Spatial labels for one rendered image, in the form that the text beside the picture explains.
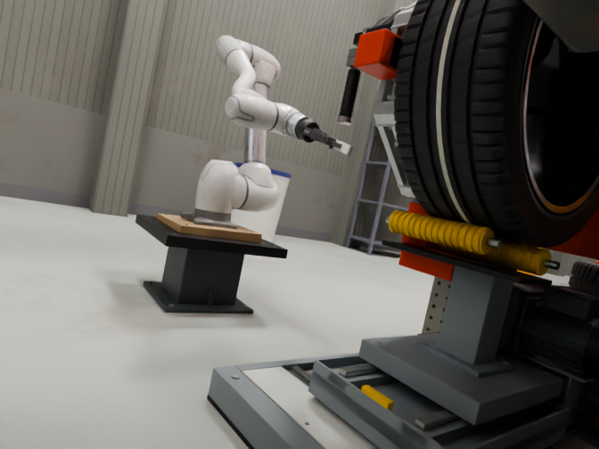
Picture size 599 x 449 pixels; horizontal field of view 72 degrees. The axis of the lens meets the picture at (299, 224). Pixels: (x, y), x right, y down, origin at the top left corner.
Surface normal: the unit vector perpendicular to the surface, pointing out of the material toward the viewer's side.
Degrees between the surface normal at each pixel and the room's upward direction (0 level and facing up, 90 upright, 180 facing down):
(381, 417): 90
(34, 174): 90
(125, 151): 90
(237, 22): 90
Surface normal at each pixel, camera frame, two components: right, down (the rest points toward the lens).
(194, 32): 0.54, 0.17
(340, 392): -0.77, -0.12
